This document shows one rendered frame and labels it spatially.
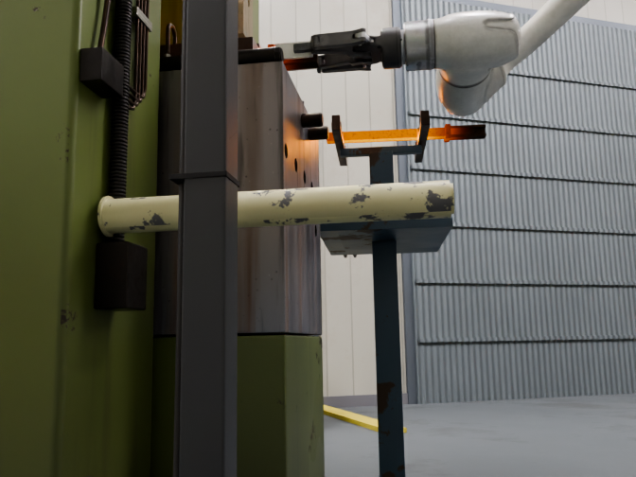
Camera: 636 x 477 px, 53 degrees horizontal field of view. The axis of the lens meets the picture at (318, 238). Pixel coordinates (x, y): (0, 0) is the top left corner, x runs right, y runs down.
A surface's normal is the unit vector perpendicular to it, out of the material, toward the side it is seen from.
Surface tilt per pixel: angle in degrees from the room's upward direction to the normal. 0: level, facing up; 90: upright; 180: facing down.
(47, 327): 90
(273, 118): 90
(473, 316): 90
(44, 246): 90
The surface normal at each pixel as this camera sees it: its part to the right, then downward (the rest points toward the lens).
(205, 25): -0.15, -0.16
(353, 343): 0.29, -0.16
